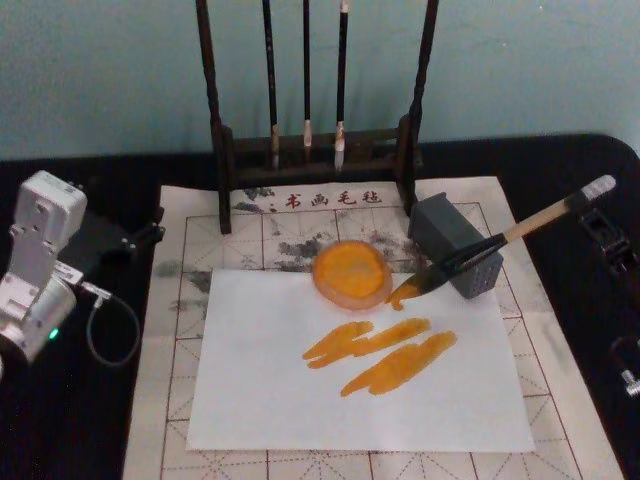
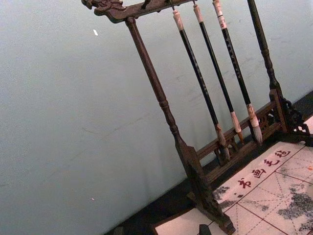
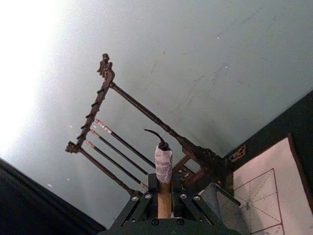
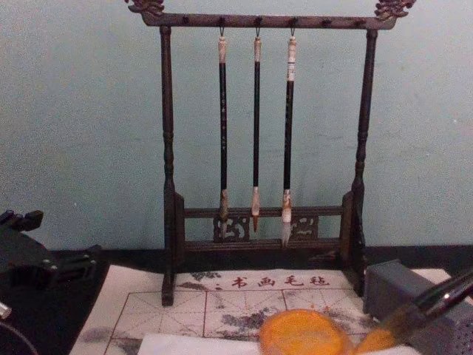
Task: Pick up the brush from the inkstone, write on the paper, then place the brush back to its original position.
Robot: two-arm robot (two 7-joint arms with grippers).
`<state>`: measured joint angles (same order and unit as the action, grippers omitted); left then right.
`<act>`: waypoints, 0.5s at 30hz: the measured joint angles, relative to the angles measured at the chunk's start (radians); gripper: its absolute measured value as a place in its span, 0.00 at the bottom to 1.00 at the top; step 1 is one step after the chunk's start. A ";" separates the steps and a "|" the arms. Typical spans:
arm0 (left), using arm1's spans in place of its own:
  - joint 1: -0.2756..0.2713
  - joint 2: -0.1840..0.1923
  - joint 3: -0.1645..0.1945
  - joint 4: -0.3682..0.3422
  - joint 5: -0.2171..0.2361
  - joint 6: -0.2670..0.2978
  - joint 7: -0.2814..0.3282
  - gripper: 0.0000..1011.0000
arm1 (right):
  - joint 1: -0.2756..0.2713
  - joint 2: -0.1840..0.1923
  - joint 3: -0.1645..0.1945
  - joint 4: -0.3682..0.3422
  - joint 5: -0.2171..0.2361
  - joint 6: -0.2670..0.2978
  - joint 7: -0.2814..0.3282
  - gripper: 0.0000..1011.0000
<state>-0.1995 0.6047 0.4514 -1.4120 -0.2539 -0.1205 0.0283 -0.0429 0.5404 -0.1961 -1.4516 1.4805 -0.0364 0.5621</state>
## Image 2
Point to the dark carved wooden brush rack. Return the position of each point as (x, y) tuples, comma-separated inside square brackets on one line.
[(144, 54)]

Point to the white felt mat, red grid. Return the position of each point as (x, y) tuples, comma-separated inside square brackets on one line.
[(269, 195)]

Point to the white paper sheet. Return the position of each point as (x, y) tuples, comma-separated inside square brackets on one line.
[(176, 225)]

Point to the black brush with brown bristles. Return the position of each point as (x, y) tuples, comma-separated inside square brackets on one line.
[(215, 66)]

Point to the black brush with dark bristles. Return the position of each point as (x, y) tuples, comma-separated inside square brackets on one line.
[(195, 68)]

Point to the small black block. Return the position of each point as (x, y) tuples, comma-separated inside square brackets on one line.
[(204, 230)]

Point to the labelled black brush, grey bristles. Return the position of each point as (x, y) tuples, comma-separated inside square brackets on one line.
[(234, 66)]

